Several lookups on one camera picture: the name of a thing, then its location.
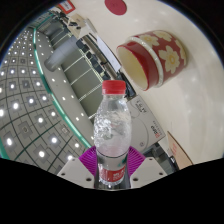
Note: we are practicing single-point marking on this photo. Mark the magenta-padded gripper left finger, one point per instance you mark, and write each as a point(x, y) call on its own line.
point(75, 173)

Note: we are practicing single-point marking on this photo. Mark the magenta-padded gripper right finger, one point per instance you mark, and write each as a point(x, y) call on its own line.
point(148, 171)

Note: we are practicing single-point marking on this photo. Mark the clear red-capped water bottle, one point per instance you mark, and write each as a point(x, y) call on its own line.
point(111, 133)

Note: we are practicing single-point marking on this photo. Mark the ceiling lights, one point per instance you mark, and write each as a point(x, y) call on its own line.
point(30, 100)

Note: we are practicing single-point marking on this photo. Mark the black office chairs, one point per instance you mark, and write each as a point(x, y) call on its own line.
point(96, 61)

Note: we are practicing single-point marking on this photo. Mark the red flower-print mug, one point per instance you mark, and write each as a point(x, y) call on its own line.
point(160, 56)

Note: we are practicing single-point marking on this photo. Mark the grey round column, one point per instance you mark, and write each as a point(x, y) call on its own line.
point(61, 53)

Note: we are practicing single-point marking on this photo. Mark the long curved conference desk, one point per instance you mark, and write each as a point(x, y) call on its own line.
point(90, 50)

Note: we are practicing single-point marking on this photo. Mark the white paper sheet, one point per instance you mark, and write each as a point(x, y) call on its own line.
point(108, 53)

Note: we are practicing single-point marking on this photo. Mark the open white box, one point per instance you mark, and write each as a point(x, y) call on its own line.
point(83, 26)

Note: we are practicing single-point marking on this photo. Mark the flat round red coaster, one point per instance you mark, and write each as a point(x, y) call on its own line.
point(115, 6)

